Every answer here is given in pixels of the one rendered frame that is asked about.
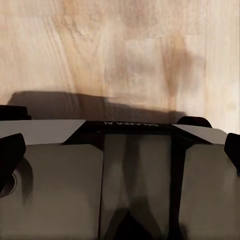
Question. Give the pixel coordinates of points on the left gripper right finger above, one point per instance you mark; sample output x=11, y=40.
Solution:
x=232, y=149

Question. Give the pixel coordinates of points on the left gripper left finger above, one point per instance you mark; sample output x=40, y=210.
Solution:
x=12, y=149

